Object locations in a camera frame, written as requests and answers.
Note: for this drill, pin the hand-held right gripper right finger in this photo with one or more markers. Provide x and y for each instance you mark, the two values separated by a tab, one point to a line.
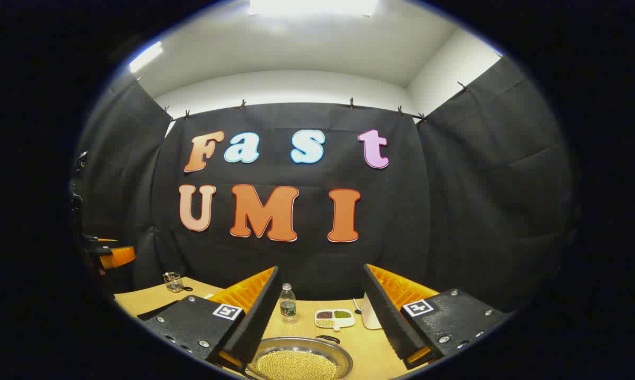
388	316

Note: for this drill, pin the white divided dish of beans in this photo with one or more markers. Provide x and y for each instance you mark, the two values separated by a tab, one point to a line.
334	318

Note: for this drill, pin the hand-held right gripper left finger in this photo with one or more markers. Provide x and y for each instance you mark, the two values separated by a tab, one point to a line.
254	316

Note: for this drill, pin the long ceiling light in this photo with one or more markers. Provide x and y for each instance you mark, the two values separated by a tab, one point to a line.
312	6

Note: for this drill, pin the clear plastic water bottle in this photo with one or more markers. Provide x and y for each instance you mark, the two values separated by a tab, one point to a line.
288	306

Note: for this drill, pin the heap of yellow soybeans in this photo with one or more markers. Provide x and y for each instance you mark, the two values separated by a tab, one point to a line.
296	365

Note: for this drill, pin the white toaster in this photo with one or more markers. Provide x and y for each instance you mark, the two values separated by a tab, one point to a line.
371	316

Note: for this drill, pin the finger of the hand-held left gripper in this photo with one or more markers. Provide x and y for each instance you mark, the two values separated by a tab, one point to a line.
119	256
104	240

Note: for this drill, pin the row of black cloth clips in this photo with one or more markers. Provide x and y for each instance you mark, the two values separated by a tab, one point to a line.
351	102

